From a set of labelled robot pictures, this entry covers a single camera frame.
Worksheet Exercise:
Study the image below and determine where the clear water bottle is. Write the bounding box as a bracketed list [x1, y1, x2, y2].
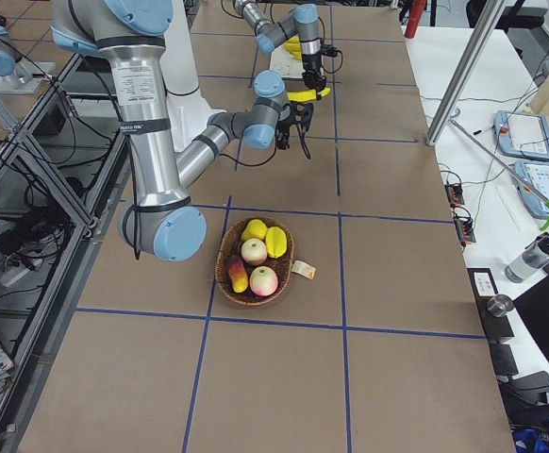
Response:
[504, 232, 549, 283]

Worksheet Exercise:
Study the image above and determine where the pink peach fruit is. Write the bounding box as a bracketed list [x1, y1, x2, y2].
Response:
[249, 266, 278, 296]
[241, 238, 268, 266]

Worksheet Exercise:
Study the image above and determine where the yellow starfruit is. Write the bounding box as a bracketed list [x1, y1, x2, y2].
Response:
[265, 226, 288, 259]

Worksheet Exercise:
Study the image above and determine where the orange circuit board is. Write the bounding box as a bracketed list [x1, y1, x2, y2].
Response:
[453, 215, 476, 246]
[444, 183, 465, 208]

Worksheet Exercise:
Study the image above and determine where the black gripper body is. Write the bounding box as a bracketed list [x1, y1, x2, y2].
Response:
[275, 101, 314, 150]
[301, 54, 326, 100]

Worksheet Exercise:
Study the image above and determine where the orange circuit board far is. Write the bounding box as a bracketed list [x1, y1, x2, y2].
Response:
[444, 183, 465, 208]

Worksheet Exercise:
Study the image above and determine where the yellow lemon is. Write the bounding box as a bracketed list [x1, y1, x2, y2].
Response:
[241, 218, 269, 243]

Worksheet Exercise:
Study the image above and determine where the red fire extinguisher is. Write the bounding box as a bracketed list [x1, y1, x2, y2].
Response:
[404, 0, 427, 39]

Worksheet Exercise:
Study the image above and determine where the aluminium frame post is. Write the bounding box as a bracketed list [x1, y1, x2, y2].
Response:
[425, 0, 505, 146]

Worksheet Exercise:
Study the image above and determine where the white rectangular bear tray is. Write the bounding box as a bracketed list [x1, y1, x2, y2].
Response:
[269, 46, 304, 80]

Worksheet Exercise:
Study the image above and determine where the blue teach pendant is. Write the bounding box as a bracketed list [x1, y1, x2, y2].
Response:
[493, 110, 549, 161]
[514, 159, 549, 219]

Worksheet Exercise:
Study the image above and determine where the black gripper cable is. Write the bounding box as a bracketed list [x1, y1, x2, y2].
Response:
[314, 13, 344, 76]
[217, 126, 314, 169]

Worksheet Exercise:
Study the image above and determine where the blue teach pendant far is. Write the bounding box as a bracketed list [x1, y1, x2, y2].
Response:
[493, 110, 549, 161]

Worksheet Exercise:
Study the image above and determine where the small metal weight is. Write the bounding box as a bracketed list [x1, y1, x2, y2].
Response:
[486, 294, 515, 318]

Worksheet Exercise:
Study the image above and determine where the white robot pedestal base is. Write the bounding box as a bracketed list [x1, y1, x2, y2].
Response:
[160, 0, 222, 153]

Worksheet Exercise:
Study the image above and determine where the orange circuit board near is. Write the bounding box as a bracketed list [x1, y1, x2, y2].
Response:
[453, 215, 476, 246]

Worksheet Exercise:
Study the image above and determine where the paper price tag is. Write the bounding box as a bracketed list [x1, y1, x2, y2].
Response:
[291, 260, 316, 279]

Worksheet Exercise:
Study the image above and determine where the brown woven wicker basket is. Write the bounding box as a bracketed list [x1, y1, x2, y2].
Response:
[215, 217, 294, 307]

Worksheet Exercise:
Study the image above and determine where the green handled grabber stick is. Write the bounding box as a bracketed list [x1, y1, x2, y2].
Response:
[449, 119, 549, 230]

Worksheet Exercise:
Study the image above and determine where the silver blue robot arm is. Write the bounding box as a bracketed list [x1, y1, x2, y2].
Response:
[232, 0, 326, 100]
[52, 1, 295, 261]

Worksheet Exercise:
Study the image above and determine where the red yellow mango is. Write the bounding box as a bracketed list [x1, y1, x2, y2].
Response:
[227, 257, 249, 294]

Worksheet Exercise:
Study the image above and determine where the blue teach pendant near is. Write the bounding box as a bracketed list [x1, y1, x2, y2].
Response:
[514, 159, 549, 219]

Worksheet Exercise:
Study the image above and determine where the white power strip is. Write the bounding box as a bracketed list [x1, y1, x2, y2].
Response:
[0, 258, 43, 288]

